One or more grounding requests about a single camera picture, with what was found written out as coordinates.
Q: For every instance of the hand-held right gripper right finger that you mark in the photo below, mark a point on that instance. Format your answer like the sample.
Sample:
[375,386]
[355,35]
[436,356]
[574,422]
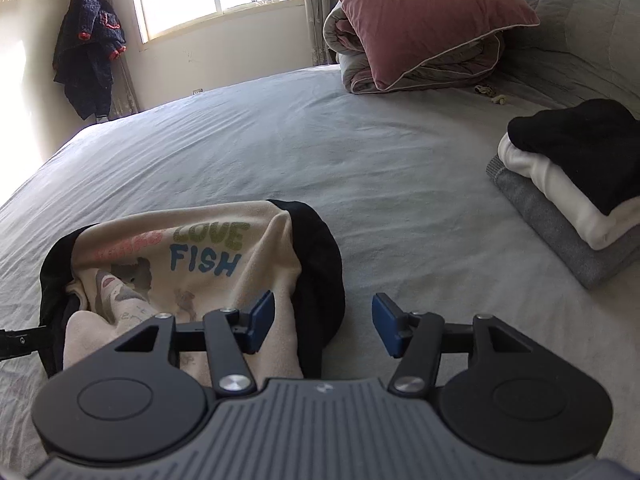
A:
[385,325]

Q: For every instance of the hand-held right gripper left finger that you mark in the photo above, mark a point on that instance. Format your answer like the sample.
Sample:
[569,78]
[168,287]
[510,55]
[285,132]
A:
[262,321]

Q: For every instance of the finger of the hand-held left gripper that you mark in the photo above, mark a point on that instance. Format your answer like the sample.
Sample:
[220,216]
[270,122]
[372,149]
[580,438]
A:
[20,342]

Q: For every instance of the black and cream printed sweatshirt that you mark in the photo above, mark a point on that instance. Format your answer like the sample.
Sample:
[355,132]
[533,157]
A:
[210,260]

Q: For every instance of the folded grey garment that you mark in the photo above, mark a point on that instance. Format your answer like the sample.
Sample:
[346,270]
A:
[545,225]

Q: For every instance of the folded white garment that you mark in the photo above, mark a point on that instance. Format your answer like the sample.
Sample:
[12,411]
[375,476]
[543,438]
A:
[560,195]

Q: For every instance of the small yellow trinket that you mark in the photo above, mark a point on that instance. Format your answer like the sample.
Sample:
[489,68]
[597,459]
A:
[499,100]

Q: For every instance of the folded grey and pink quilt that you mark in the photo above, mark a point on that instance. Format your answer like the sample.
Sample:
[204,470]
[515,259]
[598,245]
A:
[450,67]

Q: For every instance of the folded black garment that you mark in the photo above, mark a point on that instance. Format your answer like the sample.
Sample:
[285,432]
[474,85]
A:
[590,155]

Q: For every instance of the hanging dark blue jacket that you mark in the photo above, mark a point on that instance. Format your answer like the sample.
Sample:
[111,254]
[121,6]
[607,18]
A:
[85,55]

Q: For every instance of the pink velvet pillow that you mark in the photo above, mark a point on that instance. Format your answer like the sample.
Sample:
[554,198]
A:
[420,15]

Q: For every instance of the grey quilted bedspread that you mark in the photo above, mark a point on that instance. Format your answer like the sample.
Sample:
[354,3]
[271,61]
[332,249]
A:
[575,20]

